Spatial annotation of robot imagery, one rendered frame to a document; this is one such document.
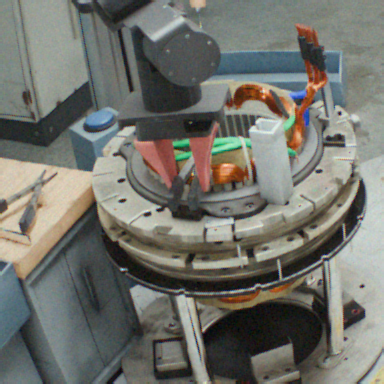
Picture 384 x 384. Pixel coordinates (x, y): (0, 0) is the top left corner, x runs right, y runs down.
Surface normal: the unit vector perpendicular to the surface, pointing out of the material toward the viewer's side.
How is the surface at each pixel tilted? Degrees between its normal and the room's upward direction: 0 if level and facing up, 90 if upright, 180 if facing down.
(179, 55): 87
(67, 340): 90
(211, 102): 4
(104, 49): 90
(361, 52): 0
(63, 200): 0
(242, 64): 90
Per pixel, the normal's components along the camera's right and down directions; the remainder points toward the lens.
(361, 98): -0.18, -0.83
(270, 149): -0.45, 0.54
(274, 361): 0.26, 0.48
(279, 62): -0.18, 0.55
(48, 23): 0.83, 0.16
